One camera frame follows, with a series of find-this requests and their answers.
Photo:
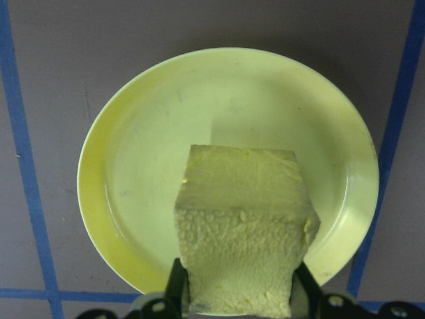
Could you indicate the yellow round plate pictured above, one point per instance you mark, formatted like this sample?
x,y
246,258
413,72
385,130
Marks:
x,y
149,149

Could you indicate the yellow foam block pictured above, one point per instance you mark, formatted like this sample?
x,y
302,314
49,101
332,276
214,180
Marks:
x,y
245,232

